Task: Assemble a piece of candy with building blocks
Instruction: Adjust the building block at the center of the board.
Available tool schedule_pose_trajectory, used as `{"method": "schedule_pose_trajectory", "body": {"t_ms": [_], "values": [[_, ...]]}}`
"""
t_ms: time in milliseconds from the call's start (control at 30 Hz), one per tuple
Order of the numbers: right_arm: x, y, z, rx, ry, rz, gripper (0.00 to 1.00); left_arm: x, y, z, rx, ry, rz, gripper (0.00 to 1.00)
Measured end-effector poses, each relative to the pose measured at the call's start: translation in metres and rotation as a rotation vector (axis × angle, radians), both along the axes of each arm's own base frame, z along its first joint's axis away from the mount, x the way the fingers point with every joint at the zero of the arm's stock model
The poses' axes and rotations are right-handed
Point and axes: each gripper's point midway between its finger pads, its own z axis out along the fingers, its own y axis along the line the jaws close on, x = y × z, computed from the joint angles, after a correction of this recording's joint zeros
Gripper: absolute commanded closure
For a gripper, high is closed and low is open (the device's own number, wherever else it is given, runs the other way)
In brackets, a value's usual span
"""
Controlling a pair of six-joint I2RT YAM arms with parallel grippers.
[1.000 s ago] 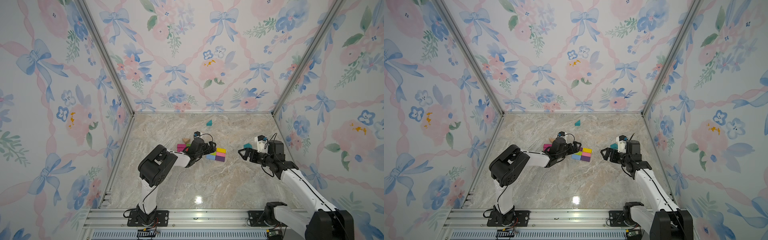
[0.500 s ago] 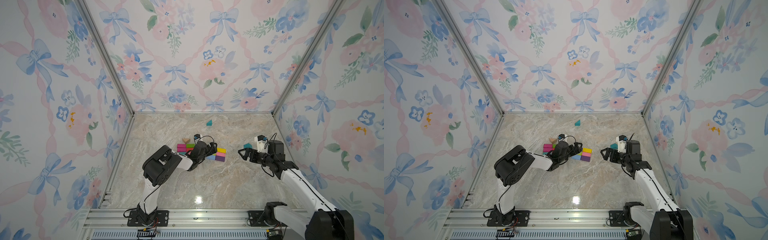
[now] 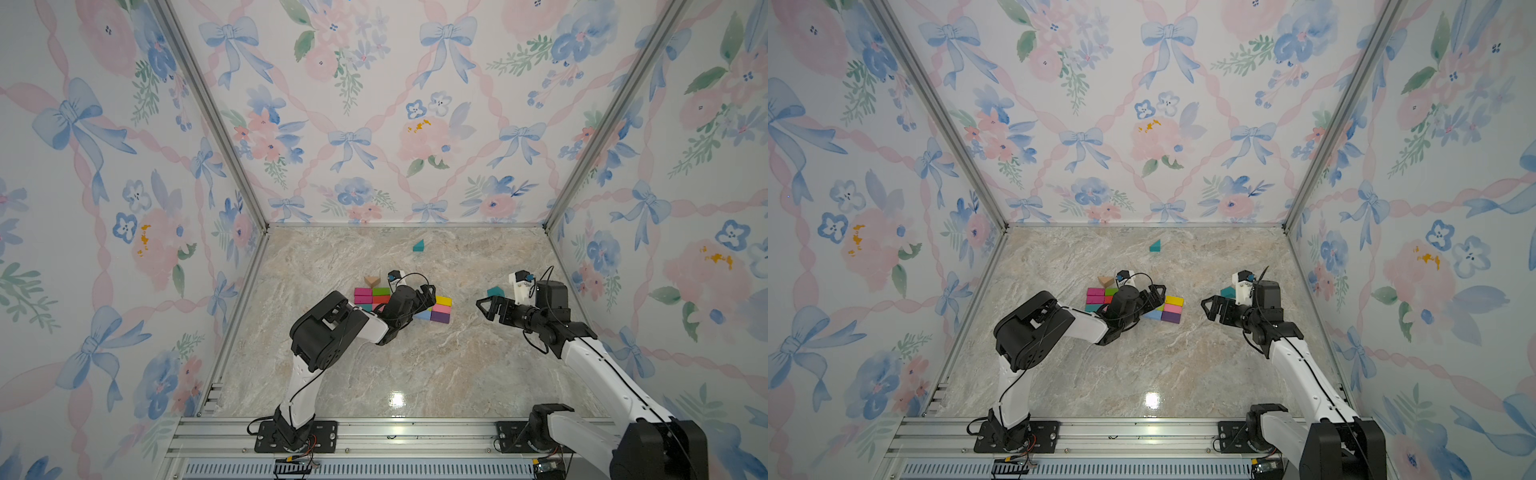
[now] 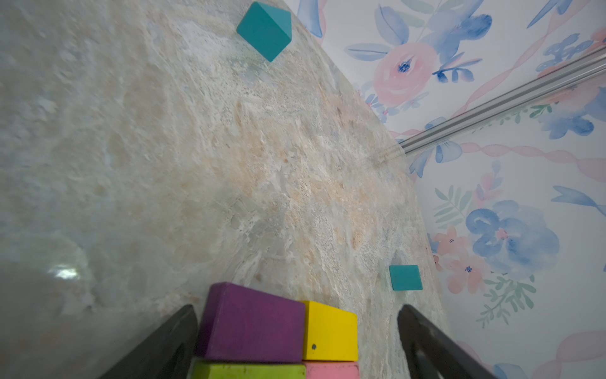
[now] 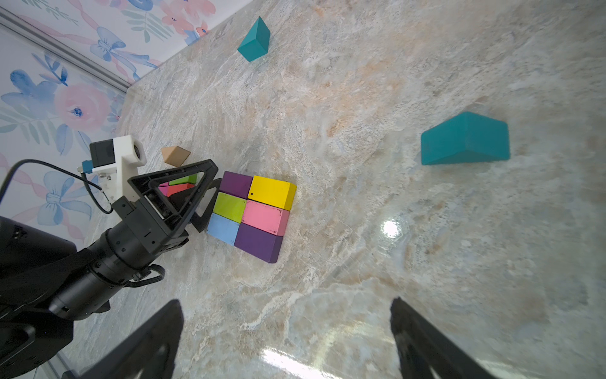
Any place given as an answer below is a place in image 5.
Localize light blue rectangular block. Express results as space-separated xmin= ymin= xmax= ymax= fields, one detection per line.
xmin=207 ymin=213 xmax=240 ymax=246

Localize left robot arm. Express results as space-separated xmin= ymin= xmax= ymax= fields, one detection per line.
xmin=1 ymin=159 xmax=221 ymax=378

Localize red rectangular block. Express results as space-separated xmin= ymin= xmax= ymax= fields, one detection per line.
xmin=168 ymin=184 xmax=195 ymax=197

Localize green rectangular block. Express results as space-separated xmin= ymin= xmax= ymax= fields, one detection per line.
xmin=169 ymin=174 xmax=197 ymax=186

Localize natural wood triangular block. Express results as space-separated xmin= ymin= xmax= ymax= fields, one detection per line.
xmin=161 ymin=146 xmax=191 ymax=167

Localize pink rectangular block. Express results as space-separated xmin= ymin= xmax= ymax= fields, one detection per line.
xmin=241 ymin=200 xmax=290 ymax=236

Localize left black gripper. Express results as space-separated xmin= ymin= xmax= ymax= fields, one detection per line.
xmin=99 ymin=159 xmax=222 ymax=265

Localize left corner aluminium post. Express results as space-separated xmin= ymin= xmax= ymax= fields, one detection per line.
xmin=1 ymin=7 xmax=130 ymax=93

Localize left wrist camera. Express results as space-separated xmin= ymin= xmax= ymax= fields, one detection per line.
xmin=78 ymin=135 xmax=147 ymax=203

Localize lime green small block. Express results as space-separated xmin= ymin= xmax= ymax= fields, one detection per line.
xmin=213 ymin=192 xmax=247 ymax=224

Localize magenta rectangular block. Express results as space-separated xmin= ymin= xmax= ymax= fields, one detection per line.
xmin=159 ymin=183 xmax=170 ymax=197

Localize dark purple small block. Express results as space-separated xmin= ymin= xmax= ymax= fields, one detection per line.
xmin=219 ymin=171 xmax=253 ymax=199

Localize teal triangular block far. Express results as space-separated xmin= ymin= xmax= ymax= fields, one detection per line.
xmin=238 ymin=17 xmax=271 ymax=62

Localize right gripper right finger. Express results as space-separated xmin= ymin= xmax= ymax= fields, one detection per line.
xmin=390 ymin=297 xmax=495 ymax=379

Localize yellow small block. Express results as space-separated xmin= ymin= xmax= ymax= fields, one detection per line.
xmin=248 ymin=175 xmax=297 ymax=211

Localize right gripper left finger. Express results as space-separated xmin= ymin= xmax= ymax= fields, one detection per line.
xmin=82 ymin=299 xmax=184 ymax=378

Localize teal wedge block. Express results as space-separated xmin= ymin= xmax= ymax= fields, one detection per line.
xmin=421 ymin=111 xmax=511 ymax=166

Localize purple rectangular block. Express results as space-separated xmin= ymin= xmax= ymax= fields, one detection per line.
xmin=235 ymin=224 xmax=283 ymax=264

